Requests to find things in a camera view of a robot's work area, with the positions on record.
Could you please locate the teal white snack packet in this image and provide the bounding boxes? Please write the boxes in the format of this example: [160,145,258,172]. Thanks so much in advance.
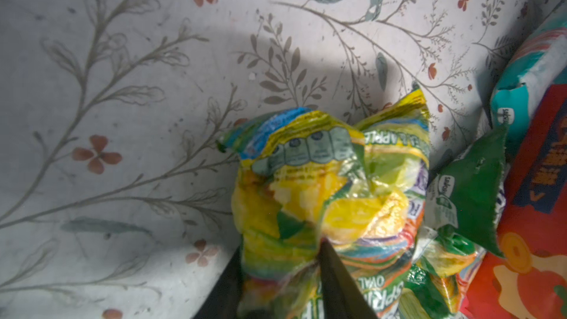
[490,7,566,160]

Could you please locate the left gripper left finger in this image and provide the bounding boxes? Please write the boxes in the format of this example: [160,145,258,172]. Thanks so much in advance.
[193,248,243,319]

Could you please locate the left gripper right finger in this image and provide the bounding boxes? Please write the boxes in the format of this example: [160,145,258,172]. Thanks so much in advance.
[317,240,377,319]

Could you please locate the red paper gift bag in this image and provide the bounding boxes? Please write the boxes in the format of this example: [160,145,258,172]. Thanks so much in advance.
[462,84,566,318]

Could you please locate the green Fox's candy bag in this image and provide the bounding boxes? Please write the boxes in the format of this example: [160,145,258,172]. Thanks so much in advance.
[217,86,431,318]

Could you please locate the green yellow candy bag centre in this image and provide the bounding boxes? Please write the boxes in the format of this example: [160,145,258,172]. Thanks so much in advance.
[398,126,508,318]

